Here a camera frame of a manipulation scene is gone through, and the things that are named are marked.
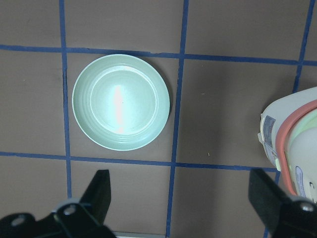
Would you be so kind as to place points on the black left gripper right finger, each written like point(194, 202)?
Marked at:
point(271, 203)

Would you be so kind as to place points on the right light green plate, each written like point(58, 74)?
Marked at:
point(120, 102)

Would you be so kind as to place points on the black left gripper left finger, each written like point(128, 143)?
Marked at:
point(96, 197)

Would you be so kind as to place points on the white rice cooker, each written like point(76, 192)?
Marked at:
point(288, 133)

